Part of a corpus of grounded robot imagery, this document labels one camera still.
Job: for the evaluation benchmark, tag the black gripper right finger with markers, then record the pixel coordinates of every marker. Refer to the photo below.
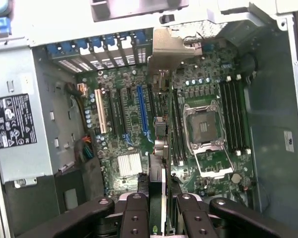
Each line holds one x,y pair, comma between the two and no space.
196,220

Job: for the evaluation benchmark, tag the black RAM slot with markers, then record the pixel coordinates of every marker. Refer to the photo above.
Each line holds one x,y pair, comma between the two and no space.
176,124
233,114
243,114
238,114
181,124
228,114

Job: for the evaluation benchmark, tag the white expansion slot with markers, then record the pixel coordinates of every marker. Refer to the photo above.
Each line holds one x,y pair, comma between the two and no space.
100,111

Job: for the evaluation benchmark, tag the blue case latch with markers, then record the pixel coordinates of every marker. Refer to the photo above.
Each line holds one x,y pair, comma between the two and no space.
3,24

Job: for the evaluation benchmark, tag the blue expansion slot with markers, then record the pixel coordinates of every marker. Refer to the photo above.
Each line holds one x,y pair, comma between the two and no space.
142,111

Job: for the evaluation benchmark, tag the silver socket cover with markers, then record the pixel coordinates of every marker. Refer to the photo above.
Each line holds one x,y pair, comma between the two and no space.
218,173

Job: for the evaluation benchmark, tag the black rear panel clip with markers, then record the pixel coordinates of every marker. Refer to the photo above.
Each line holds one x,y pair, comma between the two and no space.
167,18

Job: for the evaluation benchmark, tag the open black PC case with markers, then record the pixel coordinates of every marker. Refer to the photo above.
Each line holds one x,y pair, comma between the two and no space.
268,99

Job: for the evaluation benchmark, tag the black plastic shroud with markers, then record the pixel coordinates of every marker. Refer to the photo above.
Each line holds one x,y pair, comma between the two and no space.
39,198

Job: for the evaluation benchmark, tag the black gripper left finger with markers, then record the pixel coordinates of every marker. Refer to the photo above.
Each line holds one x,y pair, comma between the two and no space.
134,218

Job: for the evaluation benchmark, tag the CPU socket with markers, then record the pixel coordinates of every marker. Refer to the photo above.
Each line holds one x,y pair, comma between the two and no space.
203,126

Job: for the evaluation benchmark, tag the white case sticker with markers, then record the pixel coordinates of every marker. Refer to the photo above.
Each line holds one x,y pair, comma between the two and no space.
289,141

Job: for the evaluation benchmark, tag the silver chipset heatsink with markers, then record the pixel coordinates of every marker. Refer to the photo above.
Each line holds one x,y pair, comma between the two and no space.
129,164

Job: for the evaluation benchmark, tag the silver coin battery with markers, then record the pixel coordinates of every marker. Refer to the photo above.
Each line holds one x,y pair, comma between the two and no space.
236,177

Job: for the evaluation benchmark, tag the grey parts rack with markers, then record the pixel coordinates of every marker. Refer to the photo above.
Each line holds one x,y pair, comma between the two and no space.
139,10

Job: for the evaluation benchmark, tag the green motherboard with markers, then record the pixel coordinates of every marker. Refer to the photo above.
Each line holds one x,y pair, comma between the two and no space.
134,143

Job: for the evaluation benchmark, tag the long black expansion slot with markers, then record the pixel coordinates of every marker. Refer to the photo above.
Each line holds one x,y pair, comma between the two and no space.
151,111

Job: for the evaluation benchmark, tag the grey power supply unit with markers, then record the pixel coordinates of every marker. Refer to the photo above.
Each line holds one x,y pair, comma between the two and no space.
15,74

